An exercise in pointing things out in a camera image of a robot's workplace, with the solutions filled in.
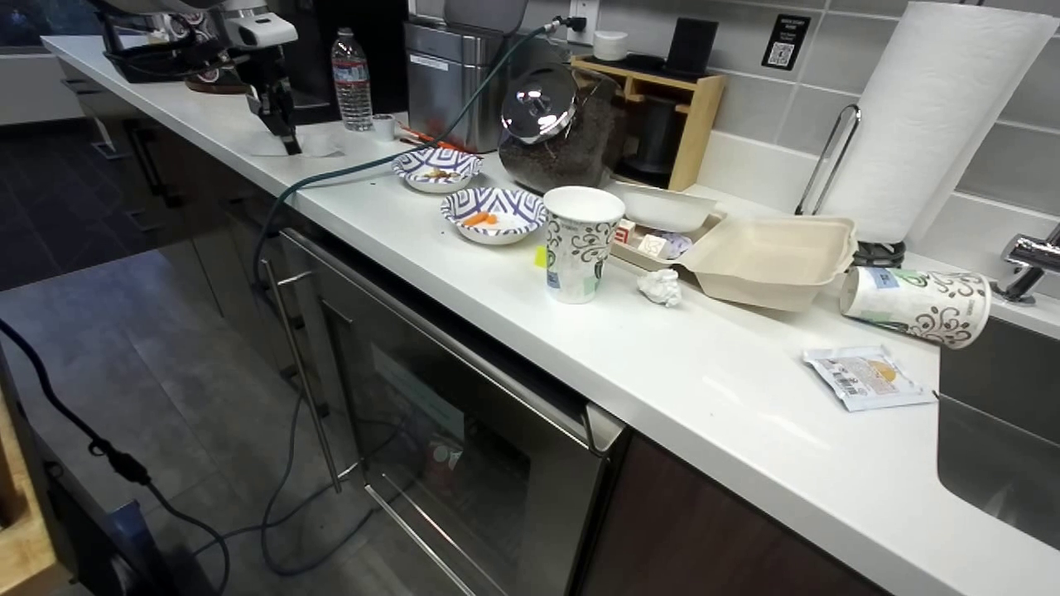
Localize kitchen sink basin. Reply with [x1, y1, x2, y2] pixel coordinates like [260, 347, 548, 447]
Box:
[931, 311, 1060, 556]

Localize small crumpled white paper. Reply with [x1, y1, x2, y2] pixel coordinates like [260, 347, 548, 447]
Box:
[635, 264, 691, 311]

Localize silver metal dispenser box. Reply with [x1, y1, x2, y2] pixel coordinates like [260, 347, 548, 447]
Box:
[400, 12, 506, 153]

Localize steel cabinet handle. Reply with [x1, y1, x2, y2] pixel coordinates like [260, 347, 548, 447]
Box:
[263, 264, 357, 488]

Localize small white cup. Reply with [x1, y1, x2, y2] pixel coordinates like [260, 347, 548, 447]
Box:
[589, 25, 634, 67]

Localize chrome paper towel holder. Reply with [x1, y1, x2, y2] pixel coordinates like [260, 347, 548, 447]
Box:
[792, 98, 909, 271]

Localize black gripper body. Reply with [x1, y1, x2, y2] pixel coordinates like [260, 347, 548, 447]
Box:
[237, 43, 304, 126]

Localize white wall outlet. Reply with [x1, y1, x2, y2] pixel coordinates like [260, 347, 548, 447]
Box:
[565, 0, 603, 36]

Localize flat plastic sachet packet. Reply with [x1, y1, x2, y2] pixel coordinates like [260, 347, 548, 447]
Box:
[801, 342, 939, 412]

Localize long blue cable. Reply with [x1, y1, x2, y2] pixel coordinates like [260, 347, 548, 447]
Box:
[191, 12, 589, 583]

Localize black floor cable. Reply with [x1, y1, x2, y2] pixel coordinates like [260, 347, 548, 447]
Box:
[0, 318, 237, 596]

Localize clear plastic water bottle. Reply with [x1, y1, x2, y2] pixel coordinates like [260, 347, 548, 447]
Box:
[330, 25, 377, 133]

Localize beige takeout clamshell container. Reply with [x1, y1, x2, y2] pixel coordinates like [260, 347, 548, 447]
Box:
[609, 179, 857, 313]

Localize chrome kitchen faucet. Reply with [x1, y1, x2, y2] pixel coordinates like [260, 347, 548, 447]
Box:
[991, 225, 1060, 309]

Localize stainless steel dishwasher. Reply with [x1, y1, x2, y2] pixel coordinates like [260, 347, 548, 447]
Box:
[270, 225, 625, 596]

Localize white cabinet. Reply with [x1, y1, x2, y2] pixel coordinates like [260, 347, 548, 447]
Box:
[0, 47, 113, 128]

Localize black wall switch plate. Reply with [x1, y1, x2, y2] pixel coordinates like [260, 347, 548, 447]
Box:
[760, 8, 812, 77]

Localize patterned paper cup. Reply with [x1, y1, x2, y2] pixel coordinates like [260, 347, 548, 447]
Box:
[542, 183, 629, 309]
[842, 261, 995, 355]

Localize glass pot lid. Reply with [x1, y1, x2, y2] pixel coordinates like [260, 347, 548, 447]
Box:
[493, 62, 582, 153]

